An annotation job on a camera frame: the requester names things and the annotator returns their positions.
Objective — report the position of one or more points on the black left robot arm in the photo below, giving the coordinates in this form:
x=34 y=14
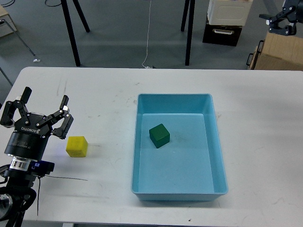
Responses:
x=16 y=193

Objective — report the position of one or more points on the light wooden furniture left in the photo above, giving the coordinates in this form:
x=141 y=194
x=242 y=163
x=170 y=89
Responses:
x=7 y=27

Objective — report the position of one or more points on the black storage box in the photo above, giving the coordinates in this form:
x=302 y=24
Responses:
x=221 y=34

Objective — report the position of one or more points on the blue plastic bin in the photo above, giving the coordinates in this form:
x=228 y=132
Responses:
x=188 y=168

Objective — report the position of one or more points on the yellow wooden block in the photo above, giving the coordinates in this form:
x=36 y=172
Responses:
x=77 y=146

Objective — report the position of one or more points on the wooden cabinet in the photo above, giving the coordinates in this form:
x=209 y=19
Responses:
x=277 y=52

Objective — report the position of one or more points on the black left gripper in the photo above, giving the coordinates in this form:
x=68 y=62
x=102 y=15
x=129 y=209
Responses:
x=32 y=131

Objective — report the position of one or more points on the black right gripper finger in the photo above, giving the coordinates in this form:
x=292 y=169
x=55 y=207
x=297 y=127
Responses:
x=289 y=29
x=288 y=13

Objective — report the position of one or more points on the black table leg left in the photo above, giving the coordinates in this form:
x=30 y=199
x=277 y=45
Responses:
x=70 y=30

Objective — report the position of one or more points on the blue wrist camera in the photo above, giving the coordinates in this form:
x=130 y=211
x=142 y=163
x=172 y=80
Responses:
x=41 y=168

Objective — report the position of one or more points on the green wooden block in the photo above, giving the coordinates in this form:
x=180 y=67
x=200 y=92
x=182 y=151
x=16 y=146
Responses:
x=159 y=135

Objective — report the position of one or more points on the black table leg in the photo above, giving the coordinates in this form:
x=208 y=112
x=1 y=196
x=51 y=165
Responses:
x=188 y=17
x=70 y=30

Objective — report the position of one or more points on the black zip tie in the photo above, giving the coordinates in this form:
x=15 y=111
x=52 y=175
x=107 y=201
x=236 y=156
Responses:
x=39 y=187

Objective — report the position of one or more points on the black table leg right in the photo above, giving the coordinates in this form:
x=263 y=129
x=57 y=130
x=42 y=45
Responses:
x=188 y=17

